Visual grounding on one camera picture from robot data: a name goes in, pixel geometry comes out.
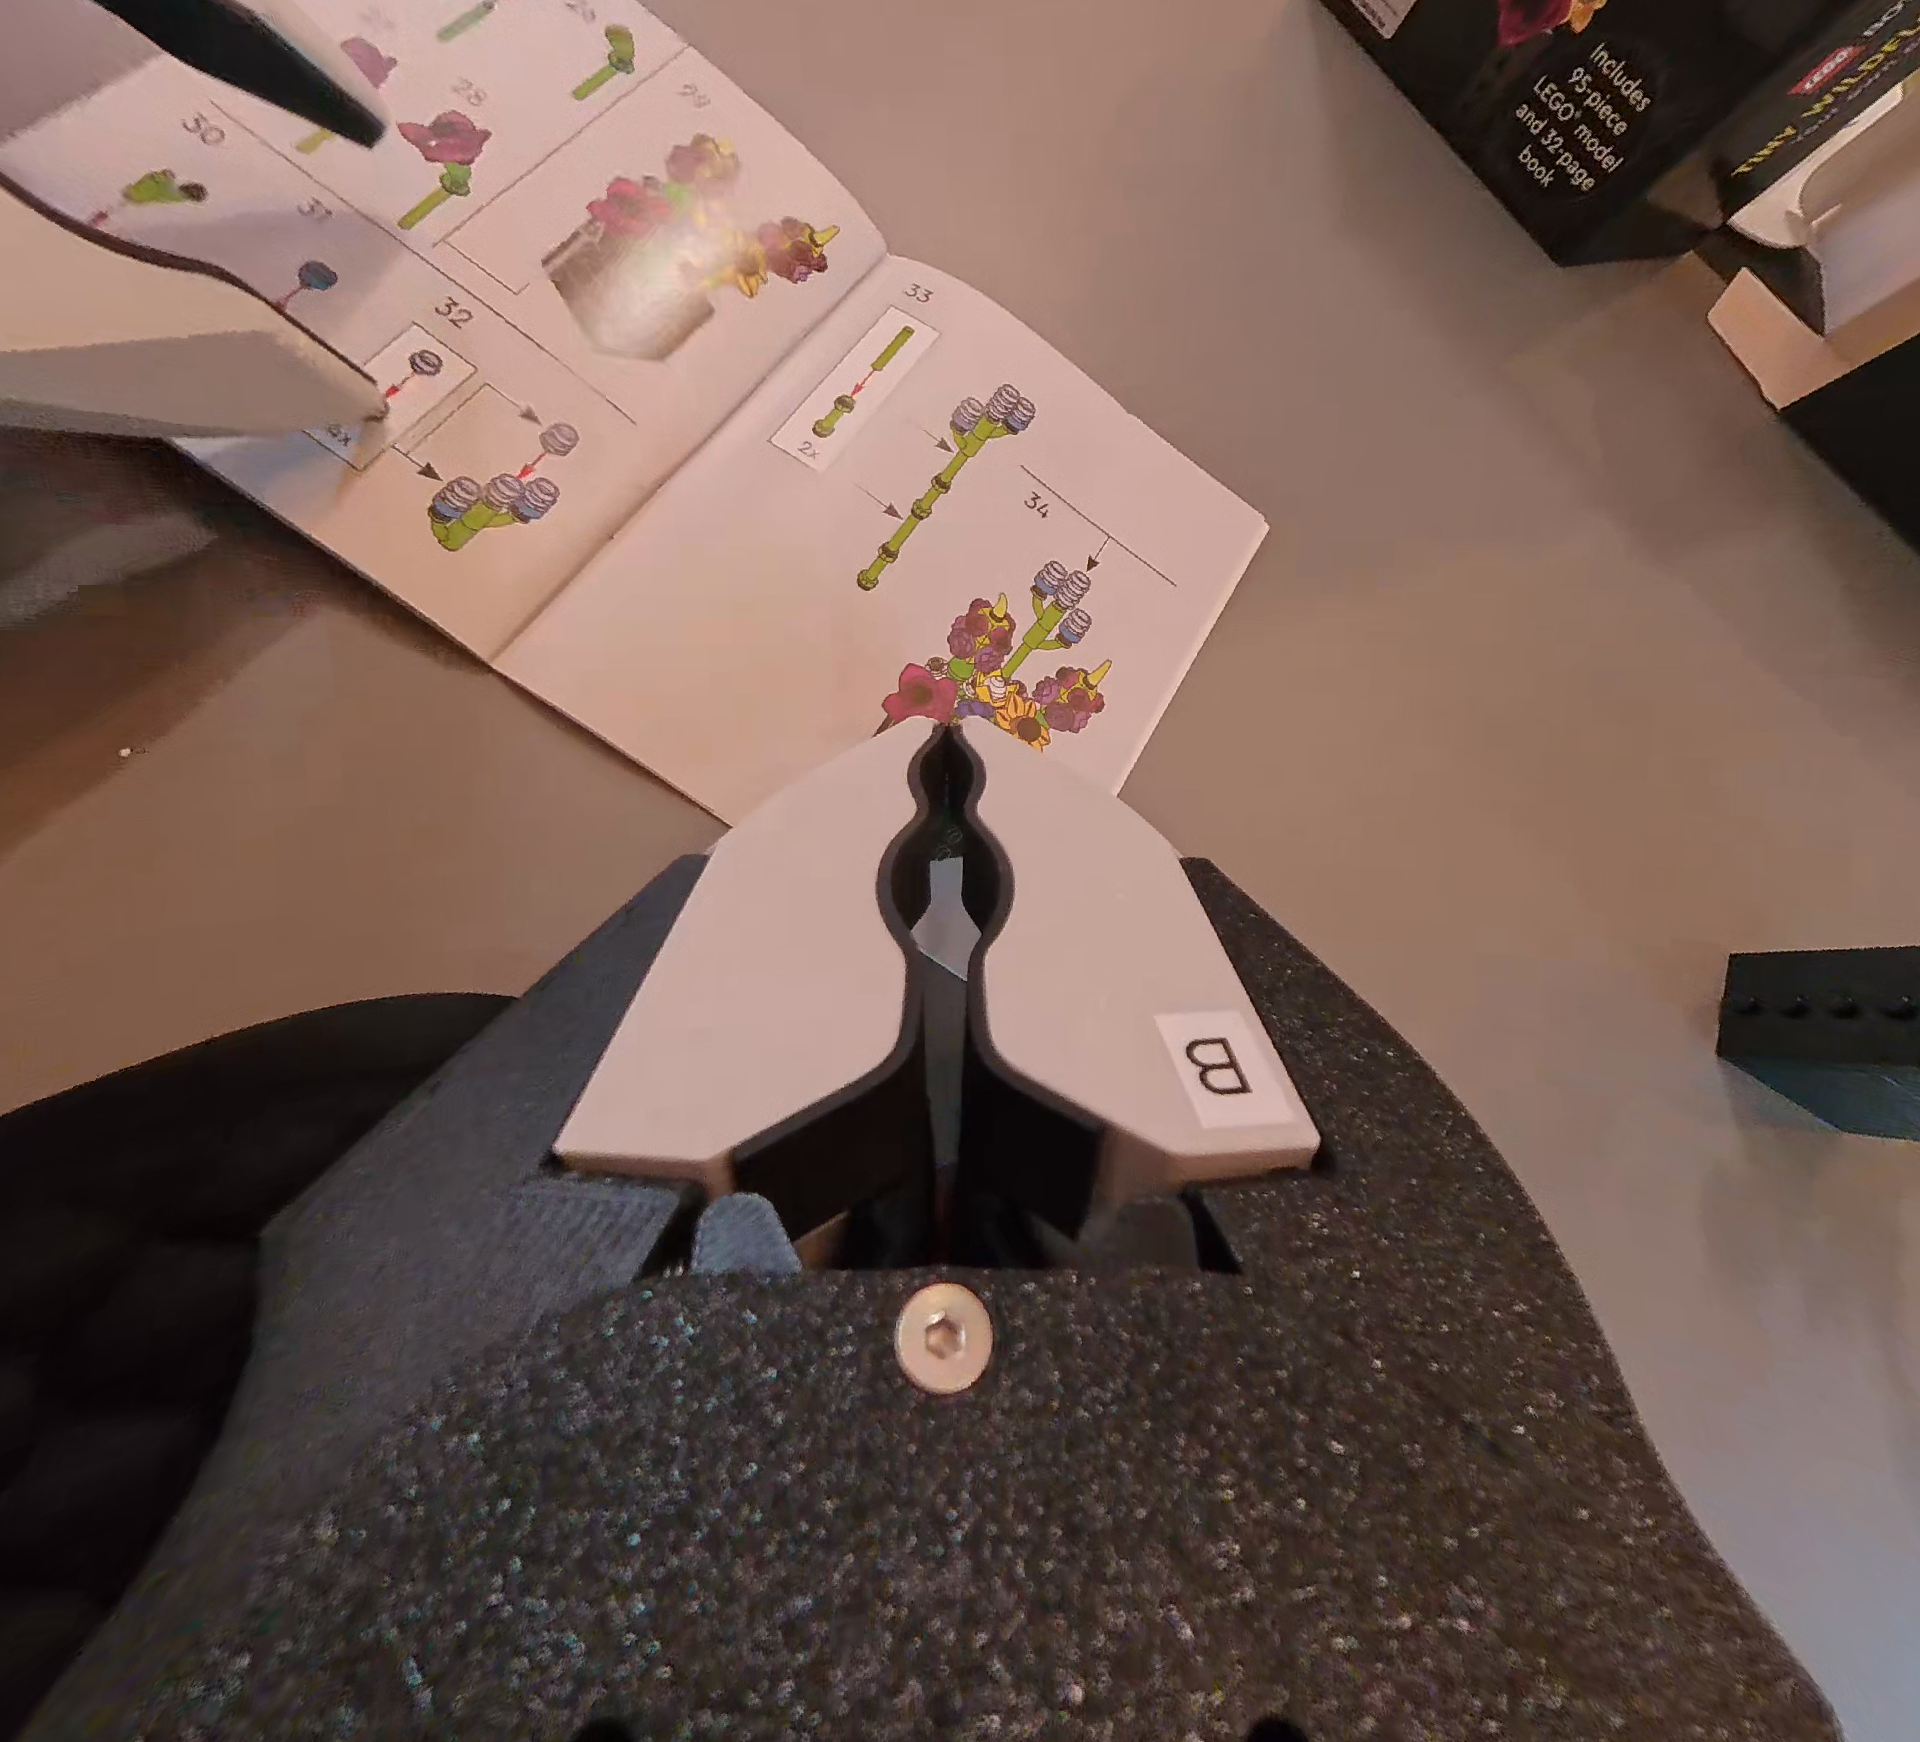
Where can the black padded cushion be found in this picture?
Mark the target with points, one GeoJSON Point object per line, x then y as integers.
{"type": "Point", "coordinates": [151, 1172]}

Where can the black lego set box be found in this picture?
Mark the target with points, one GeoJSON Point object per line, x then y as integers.
{"type": "Point", "coordinates": [1501, 93]}

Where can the open black carton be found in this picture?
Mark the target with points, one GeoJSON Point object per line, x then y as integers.
{"type": "Point", "coordinates": [1860, 452]}

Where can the lego instruction booklet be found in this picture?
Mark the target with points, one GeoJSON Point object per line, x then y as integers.
{"type": "Point", "coordinates": [750, 542]}

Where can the black block with holes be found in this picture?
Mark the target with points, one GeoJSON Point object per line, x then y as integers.
{"type": "Point", "coordinates": [1830, 1051]}

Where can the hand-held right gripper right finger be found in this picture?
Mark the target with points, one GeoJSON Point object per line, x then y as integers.
{"type": "Point", "coordinates": [1110, 961]}

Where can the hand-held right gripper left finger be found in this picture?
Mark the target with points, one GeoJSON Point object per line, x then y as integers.
{"type": "Point", "coordinates": [750, 991]}

